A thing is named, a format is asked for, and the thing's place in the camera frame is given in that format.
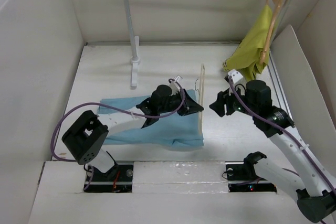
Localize yellow-green garment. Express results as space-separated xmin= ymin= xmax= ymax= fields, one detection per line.
xmin=223 ymin=5 xmax=272 ymax=82

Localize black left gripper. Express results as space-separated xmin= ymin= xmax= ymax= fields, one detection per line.
xmin=157 ymin=88 xmax=203 ymax=116

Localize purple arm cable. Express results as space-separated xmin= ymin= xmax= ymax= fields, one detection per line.
xmin=49 ymin=78 xmax=186 ymax=190
xmin=228 ymin=77 xmax=336 ymax=192

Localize wooden hanger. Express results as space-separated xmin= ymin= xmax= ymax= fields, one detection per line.
xmin=259 ymin=0 xmax=282 ymax=65

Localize light blue trousers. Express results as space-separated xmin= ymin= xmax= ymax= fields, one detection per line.
xmin=100 ymin=95 xmax=204 ymax=148

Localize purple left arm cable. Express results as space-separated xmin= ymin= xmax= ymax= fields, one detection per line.
xmin=49 ymin=78 xmax=186 ymax=190

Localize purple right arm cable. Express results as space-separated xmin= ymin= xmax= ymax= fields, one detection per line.
xmin=228 ymin=77 xmax=336 ymax=192

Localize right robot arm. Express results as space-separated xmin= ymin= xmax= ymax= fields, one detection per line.
xmin=209 ymin=77 xmax=335 ymax=223

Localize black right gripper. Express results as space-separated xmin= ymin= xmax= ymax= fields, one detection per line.
xmin=208 ymin=81 xmax=258 ymax=116

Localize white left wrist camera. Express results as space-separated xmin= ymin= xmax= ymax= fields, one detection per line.
xmin=169 ymin=75 xmax=182 ymax=95

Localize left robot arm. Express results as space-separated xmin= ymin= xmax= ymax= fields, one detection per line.
xmin=61 ymin=83 xmax=204 ymax=180

